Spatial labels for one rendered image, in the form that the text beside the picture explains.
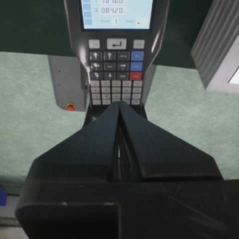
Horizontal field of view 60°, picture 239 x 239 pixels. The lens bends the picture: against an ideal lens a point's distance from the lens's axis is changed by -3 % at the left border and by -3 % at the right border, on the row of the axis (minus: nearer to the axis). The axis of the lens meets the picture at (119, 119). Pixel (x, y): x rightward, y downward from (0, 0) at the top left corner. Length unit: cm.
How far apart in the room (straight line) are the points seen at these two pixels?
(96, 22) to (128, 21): 3
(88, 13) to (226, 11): 20
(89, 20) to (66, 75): 91
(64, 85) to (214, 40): 91
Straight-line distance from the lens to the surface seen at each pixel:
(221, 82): 33
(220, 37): 32
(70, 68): 107
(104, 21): 20
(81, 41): 21
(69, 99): 122
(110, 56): 22
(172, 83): 152
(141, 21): 20
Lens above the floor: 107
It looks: 37 degrees down
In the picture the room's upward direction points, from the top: 179 degrees clockwise
